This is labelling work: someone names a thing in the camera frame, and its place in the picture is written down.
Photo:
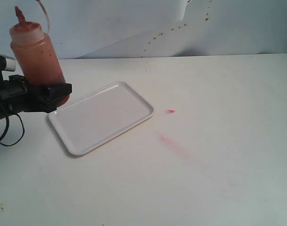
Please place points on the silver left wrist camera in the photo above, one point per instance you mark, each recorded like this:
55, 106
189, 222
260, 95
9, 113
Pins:
7, 63

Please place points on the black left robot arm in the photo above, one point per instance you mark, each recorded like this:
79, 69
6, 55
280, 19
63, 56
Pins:
18, 95

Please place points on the red sauce squeeze bottle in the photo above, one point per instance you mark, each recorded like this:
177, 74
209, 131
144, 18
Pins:
34, 52

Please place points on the white rectangular plastic tray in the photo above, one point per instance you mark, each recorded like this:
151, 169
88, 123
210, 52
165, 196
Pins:
96, 118

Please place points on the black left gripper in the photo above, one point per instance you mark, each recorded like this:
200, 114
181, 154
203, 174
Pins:
18, 95

